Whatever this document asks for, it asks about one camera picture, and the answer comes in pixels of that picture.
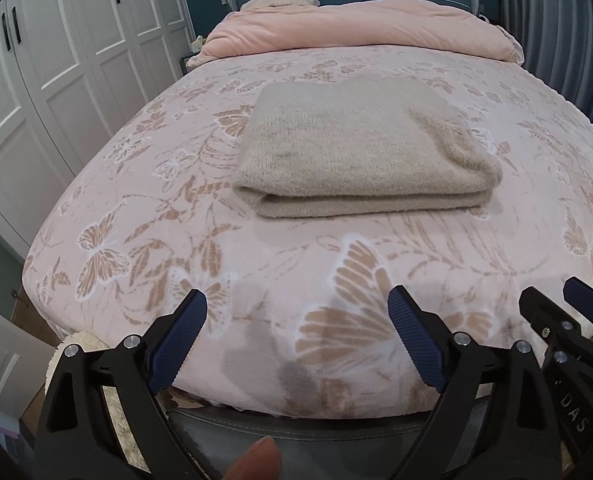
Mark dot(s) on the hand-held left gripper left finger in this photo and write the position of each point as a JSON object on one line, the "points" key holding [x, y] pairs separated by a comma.
{"points": [[176, 345]]}

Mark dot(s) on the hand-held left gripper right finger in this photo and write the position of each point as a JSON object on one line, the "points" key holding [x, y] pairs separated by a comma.
{"points": [[416, 340]]}

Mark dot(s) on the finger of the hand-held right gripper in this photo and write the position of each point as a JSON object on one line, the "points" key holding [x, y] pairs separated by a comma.
{"points": [[546, 317], [591, 305]]}

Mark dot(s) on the cream knit cardigan sweater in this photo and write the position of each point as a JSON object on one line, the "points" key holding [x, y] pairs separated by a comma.
{"points": [[351, 160]]}

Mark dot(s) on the person's left hand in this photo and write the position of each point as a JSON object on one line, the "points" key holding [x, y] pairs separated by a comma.
{"points": [[254, 462]]}

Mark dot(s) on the cream fluffy cloth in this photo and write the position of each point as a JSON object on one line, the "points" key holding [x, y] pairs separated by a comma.
{"points": [[119, 420]]}

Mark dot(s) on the pink butterfly print blanket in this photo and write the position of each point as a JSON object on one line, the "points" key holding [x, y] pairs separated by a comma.
{"points": [[176, 210]]}

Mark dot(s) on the white door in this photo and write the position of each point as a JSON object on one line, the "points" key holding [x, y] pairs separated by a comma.
{"points": [[1, 355]]}

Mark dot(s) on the blue-grey curtain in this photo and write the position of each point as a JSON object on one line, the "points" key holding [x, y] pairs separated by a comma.
{"points": [[551, 35]]}

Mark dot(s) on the bedside nightstand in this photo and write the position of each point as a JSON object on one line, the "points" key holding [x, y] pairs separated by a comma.
{"points": [[189, 62]]}

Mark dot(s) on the white wardrobe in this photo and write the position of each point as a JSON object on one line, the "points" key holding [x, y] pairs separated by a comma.
{"points": [[76, 60]]}

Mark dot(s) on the pink duvet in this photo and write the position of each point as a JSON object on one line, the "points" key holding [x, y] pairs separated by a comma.
{"points": [[351, 25]]}

